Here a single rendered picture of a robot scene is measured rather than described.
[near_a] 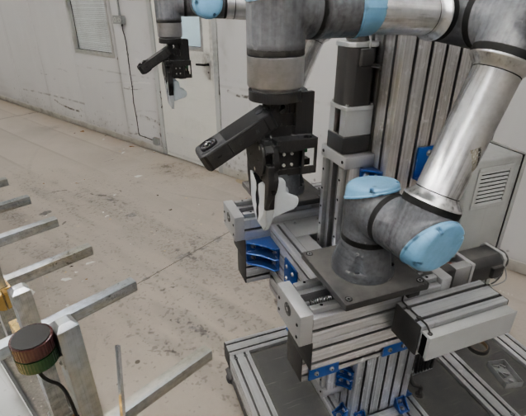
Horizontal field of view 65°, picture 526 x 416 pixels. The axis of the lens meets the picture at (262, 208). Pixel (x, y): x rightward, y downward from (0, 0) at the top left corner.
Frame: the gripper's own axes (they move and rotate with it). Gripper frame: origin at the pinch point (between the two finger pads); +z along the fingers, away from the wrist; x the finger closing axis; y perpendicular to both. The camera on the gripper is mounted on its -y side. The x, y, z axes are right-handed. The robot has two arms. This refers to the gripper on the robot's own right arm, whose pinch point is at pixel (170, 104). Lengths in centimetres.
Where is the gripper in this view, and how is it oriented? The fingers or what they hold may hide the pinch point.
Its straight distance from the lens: 140.6
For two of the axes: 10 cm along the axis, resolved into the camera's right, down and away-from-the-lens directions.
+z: 0.0, 8.9, 4.5
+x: -3.5, -4.3, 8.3
